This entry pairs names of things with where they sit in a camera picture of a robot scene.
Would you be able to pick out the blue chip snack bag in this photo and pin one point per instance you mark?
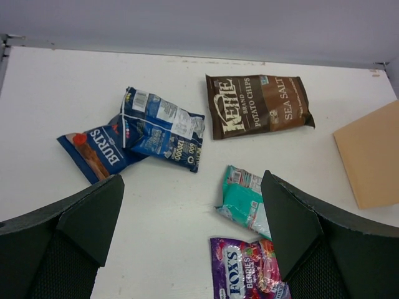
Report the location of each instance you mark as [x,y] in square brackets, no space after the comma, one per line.
[99,152]

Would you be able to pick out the blue white snack packet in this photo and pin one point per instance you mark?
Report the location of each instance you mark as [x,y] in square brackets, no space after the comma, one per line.
[155,127]

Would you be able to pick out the dark brown snack packet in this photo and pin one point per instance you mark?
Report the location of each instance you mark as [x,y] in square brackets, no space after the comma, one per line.
[255,104]

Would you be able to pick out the teal Fox's mint bag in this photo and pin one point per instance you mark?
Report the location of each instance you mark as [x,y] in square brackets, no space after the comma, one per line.
[242,201]

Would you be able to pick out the brown paper bag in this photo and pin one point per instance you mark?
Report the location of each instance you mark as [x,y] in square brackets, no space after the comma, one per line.
[369,151]

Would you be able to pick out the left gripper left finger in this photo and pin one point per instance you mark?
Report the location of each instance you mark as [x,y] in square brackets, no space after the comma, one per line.
[57,250]

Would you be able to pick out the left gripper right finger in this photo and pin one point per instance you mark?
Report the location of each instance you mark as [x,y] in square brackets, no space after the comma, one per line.
[324,251]

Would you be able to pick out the purple Fox's candy bag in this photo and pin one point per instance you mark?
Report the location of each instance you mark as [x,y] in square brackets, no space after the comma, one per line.
[246,270]

